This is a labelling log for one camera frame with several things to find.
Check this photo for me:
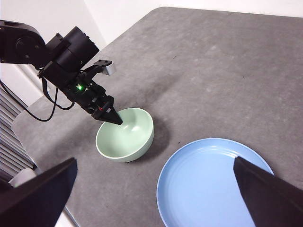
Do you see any white rounded object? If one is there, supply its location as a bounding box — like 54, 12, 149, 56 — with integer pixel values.
9, 168, 37, 188

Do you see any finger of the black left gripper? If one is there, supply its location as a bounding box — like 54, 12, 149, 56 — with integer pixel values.
92, 97, 124, 126

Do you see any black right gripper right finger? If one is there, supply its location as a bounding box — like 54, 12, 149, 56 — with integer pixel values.
233, 156, 303, 227

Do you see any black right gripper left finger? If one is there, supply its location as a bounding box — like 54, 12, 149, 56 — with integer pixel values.
0, 157, 78, 227

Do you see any grey ribbed panel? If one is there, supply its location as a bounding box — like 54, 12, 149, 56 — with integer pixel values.
0, 87, 36, 181

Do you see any green bowl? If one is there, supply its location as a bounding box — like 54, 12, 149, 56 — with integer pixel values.
95, 107, 155, 163

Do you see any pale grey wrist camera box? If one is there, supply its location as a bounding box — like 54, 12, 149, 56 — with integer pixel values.
103, 64, 117, 76

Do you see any black cable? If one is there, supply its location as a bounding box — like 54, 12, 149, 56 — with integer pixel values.
0, 77, 74, 122

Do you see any blue plate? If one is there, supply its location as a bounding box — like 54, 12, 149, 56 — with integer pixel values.
156, 138, 275, 227

